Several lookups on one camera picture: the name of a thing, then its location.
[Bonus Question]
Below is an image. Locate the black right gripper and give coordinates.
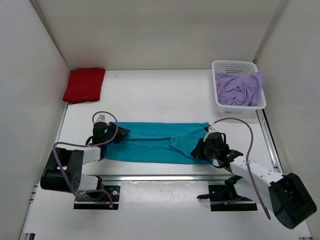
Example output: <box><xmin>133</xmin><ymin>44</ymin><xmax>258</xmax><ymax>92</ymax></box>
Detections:
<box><xmin>191</xmin><ymin>138</ymin><xmax>219</xmax><ymax>161</ymax></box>

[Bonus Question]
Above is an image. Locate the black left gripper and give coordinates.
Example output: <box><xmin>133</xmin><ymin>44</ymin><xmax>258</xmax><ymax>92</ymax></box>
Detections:
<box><xmin>103</xmin><ymin>121</ymin><xmax>130</xmax><ymax>145</ymax></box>

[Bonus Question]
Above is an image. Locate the teal t shirt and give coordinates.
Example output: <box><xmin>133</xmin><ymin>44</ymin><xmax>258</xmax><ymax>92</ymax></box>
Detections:
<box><xmin>104</xmin><ymin>122</ymin><xmax>209</xmax><ymax>165</ymax></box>

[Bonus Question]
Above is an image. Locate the red t shirt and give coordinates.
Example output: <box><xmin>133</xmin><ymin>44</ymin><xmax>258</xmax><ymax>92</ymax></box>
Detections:
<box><xmin>62</xmin><ymin>67</ymin><xmax>106</xmax><ymax>104</ymax></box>

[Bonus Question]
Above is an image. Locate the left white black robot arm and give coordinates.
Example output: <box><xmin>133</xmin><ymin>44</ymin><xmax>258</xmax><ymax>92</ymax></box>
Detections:
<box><xmin>40</xmin><ymin>121</ymin><xmax>131</xmax><ymax>200</ymax></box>

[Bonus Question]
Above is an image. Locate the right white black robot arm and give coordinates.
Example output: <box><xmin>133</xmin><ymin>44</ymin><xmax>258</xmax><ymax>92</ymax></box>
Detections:
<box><xmin>190</xmin><ymin>132</ymin><xmax>317</xmax><ymax>230</ymax></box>

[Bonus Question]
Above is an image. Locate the lavender t shirt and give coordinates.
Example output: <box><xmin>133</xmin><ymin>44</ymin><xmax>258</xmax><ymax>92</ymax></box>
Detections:
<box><xmin>215</xmin><ymin>71</ymin><xmax>264</xmax><ymax>107</ymax></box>

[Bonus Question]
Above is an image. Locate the white plastic laundry basket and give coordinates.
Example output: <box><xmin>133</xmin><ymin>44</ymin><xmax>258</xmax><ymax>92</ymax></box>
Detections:
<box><xmin>211</xmin><ymin>60</ymin><xmax>267</xmax><ymax>116</ymax></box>

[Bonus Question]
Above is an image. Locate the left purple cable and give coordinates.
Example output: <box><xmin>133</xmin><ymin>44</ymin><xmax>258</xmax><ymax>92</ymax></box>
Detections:
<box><xmin>52</xmin><ymin>111</ymin><xmax>119</xmax><ymax>210</ymax></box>

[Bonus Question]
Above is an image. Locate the purple cable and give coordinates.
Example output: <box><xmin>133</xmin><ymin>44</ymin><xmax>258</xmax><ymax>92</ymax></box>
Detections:
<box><xmin>207</xmin><ymin>117</ymin><xmax>272</xmax><ymax>221</ymax></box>
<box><xmin>52</xmin><ymin>111</ymin><xmax>119</xmax><ymax>210</ymax></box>

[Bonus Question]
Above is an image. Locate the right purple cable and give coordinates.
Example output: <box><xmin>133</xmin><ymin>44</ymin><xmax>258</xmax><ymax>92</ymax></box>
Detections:
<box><xmin>207</xmin><ymin>117</ymin><xmax>272</xmax><ymax>221</ymax></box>

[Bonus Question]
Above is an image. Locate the aluminium frame rail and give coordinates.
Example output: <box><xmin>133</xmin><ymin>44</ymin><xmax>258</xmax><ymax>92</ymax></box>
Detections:
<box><xmin>99</xmin><ymin>174</ymin><xmax>236</xmax><ymax>182</ymax></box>

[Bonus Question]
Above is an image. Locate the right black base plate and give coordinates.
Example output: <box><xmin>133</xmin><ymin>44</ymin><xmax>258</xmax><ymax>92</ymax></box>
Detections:
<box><xmin>196</xmin><ymin>176</ymin><xmax>258</xmax><ymax>212</ymax></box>

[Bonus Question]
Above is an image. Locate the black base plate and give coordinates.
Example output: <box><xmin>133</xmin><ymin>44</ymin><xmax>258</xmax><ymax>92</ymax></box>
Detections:
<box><xmin>196</xmin><ymin>176</ymin><xmax>258</xmax><ymax>212</ymax></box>
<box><xmin>73</xmin><ymin>181</ymin><xmax>121</xmax><ymax>211</ymax></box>

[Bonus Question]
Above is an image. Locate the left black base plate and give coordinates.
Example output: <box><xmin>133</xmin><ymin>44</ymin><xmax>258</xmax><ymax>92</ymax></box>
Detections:
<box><xmin>73</xmin><ymin>181</ymin><xmax>121</xmax><ymax>211</ymax></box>

